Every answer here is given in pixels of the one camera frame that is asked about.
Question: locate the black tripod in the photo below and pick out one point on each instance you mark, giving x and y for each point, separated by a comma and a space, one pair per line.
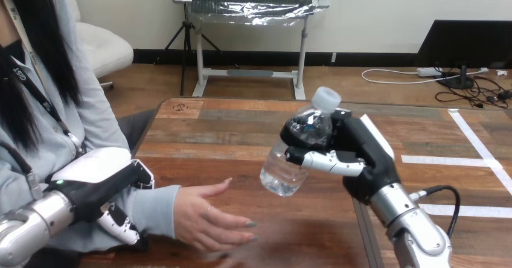
188, 42

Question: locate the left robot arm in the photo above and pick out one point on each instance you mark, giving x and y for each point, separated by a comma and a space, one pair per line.
32, 226

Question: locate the person's forearm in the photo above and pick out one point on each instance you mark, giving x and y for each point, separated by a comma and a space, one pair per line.
156, 210

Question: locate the white power strip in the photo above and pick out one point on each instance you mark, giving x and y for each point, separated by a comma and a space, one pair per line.
428, 72

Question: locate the white desk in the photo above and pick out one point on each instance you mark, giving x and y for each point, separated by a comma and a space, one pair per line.
248, 70

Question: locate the person's body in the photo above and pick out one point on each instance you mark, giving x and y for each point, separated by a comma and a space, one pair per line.
48, 90

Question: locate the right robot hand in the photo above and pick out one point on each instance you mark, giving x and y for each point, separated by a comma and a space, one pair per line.
360, 150

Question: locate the clear water bottle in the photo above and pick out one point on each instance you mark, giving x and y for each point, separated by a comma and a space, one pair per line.
296, 150

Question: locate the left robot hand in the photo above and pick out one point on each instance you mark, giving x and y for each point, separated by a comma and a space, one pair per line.
92, 186

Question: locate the white cushioned chair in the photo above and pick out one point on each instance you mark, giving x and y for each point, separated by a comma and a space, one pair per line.
100, 46

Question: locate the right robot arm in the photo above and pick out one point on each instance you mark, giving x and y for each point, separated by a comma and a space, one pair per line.
412, 226

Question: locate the dark screen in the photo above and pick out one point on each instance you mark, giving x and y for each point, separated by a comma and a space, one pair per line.
464, 46

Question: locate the person's hand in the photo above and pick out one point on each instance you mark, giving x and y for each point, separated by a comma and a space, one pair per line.
208, 218

